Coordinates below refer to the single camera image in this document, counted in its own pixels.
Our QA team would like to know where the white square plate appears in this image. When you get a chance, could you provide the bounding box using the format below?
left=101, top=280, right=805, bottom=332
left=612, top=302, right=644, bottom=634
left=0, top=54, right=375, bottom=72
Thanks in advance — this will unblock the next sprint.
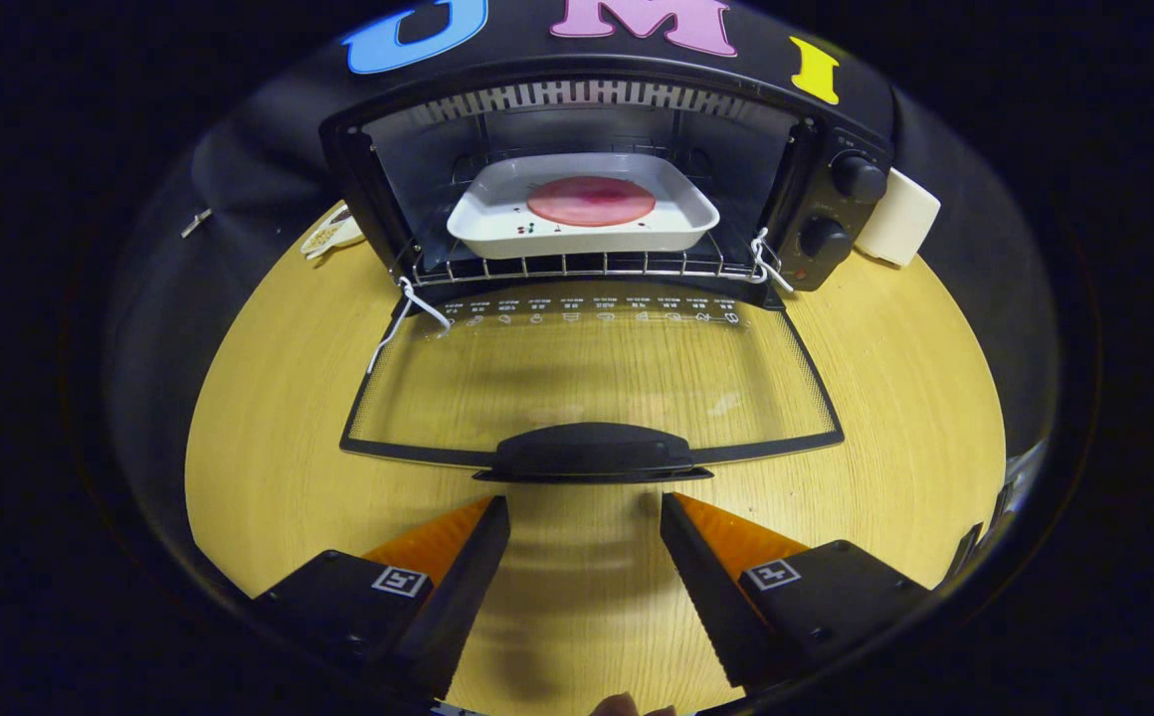
left=447, top=152, right=720, bottom=260

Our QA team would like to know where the white rounded appliance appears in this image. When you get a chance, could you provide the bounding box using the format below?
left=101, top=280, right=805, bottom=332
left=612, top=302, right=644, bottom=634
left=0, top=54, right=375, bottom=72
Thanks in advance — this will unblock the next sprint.
left=854, top=167, right=942, bottom=268

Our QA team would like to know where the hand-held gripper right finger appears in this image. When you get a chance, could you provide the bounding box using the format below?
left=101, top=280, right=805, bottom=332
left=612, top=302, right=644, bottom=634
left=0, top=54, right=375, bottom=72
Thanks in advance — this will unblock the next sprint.
left=659, top=491, right=932, bottom=692

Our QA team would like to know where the black toaster oven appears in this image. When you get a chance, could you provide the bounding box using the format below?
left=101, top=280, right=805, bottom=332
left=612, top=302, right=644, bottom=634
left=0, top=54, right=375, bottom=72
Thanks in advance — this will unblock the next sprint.
left=318, top=55, right=896, bottom=485

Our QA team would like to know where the pink round ham slice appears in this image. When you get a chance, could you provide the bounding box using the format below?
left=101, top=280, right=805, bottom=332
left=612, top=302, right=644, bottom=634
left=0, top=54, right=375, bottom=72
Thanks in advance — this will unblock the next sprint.
left=527, top=176, right=657, bottom=227

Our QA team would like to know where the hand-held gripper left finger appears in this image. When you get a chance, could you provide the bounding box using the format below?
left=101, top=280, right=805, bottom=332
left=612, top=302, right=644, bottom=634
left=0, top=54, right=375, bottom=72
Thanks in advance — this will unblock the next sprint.
left=254, top=494, right=512, bottom=702

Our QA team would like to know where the white string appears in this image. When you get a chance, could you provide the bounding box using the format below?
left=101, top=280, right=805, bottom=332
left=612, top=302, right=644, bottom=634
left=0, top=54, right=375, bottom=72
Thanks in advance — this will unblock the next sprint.
left=367, top=276, right=453, bottom=375
left=748, top=228, right=795, bottom=293

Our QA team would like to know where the patterned snack packet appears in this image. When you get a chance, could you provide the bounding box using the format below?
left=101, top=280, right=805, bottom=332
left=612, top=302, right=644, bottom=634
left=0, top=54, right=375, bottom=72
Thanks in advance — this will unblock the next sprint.
left=300, top=204, right=364, bottom=262

